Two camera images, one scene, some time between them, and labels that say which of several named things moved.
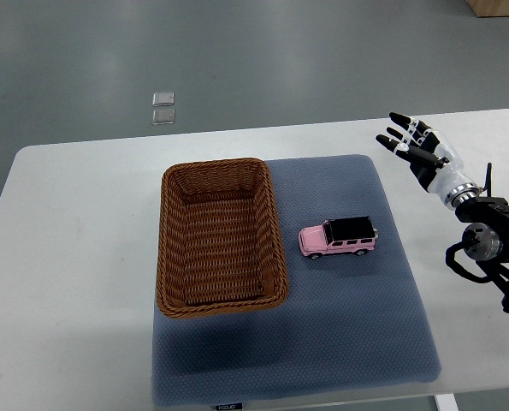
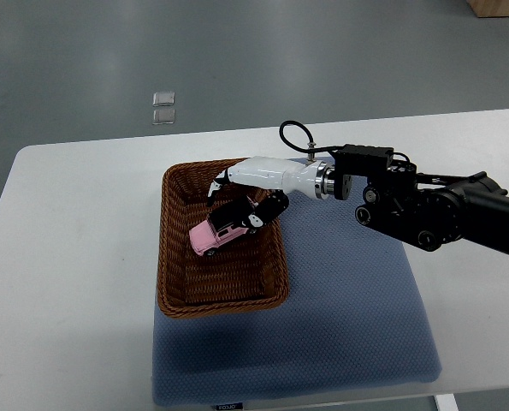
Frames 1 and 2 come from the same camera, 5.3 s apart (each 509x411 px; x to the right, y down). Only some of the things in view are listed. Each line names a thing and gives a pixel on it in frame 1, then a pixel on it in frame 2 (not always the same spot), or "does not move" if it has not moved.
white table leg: [446, 402] does not move
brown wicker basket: [220, 248] does not move
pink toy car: [344, 235] → [221, 225]
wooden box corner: [499, 8] does not move
